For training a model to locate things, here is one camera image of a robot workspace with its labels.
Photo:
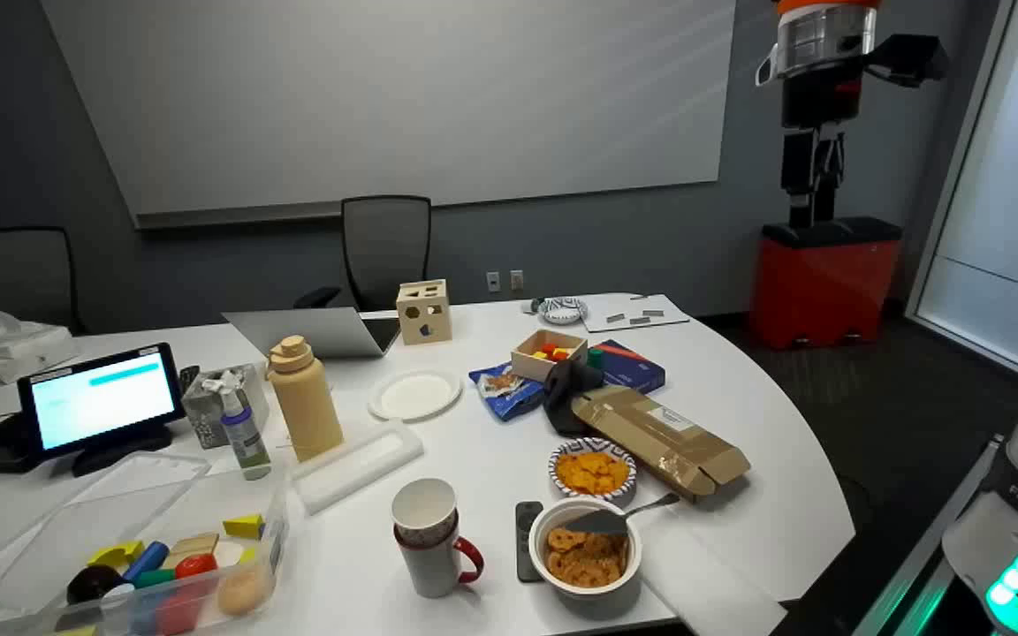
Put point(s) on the grey laptop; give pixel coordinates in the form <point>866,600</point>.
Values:
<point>332,332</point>

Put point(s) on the wooden shape sorter cube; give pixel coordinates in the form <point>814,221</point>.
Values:
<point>423,313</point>

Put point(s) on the metal spoon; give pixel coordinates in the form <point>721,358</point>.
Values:
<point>604,519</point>

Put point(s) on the black office chair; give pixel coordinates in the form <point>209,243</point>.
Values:
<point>386,241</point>
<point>36,275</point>

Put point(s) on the small box with blocks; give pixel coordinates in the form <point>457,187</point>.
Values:
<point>542,349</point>

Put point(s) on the white bowl with snacks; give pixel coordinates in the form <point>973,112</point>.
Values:
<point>584,567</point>

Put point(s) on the patterned bowl with orange snacks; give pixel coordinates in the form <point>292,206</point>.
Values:
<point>591,468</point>

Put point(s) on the beige water bottle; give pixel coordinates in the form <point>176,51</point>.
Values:
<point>306,395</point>

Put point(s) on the black office chair middle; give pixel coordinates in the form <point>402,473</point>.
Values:
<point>386,241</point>

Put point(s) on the wall power outlet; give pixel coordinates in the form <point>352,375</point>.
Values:
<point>491,281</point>

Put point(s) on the blue book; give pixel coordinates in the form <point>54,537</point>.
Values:
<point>631,367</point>

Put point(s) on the brown cardboard box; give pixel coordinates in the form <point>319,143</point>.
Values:
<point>677,451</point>

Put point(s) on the whiteboard on wall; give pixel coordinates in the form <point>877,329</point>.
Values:
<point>230,112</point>

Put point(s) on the white plate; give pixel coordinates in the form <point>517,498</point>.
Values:
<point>412,395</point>

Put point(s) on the black remote control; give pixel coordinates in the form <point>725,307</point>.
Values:
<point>523,519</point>

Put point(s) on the black office chair left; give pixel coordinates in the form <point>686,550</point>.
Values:
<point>36,275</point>

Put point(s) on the white board with markers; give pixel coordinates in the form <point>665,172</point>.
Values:
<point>604,313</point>

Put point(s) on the wall data outlet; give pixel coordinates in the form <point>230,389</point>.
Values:
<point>517,275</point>

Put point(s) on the blue snack packet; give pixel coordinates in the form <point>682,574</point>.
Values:
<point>507,394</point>

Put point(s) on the tablet with lit screen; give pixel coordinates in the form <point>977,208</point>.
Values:
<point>102,406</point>

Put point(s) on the grey carton box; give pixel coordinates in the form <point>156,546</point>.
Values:
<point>201,401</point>

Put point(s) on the crumpled white cloth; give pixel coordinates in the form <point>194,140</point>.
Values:
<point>28,347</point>

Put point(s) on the red cabinet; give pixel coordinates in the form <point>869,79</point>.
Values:
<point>821,285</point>

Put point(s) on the black cloth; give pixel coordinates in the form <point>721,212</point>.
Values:
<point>571,378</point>

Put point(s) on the small spray bottle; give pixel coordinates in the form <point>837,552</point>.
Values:
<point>246,435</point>

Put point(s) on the clear bin with toys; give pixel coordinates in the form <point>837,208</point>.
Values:
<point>147,550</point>

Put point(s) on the white mug red handle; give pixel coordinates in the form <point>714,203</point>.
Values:
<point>426,523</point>

